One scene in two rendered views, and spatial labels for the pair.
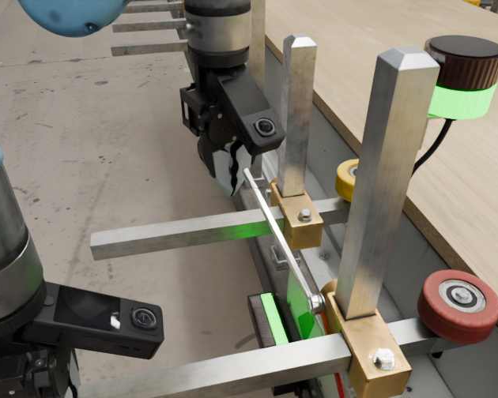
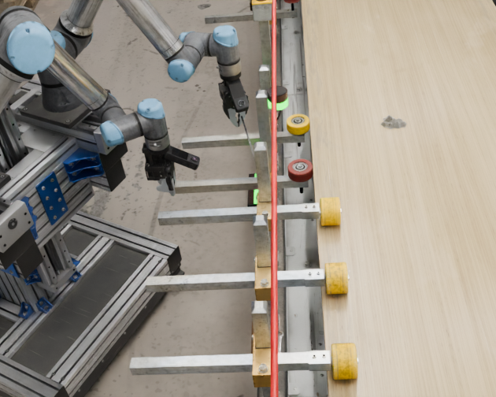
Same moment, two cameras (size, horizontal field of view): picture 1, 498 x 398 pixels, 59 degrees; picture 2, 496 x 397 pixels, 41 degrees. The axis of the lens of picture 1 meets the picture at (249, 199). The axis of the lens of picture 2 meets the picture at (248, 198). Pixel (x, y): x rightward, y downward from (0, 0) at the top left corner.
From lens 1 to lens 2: 171 cm
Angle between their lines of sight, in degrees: 16
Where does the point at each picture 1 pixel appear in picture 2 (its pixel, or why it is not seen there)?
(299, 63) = (262, 76)
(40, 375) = (167, 168)
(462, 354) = not seen: hidden behind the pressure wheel
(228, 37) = (230, 72)
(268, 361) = (233, 181)
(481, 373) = not seen: hidden behind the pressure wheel
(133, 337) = (190, 161)
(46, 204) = not seen: hidden behind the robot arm
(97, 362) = (182, 232)
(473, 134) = (368, 104)
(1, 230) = (164, 129)
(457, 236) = (316, 149)
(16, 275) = (165, 140)
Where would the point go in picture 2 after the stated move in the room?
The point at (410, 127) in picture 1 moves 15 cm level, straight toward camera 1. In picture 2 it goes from (264, 111) to (233, 137)
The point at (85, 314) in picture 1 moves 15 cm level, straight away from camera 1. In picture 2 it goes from (179, 154) to (170, 128)
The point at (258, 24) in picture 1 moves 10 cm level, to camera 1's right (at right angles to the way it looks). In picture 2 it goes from (266, 42) to (294, 44)
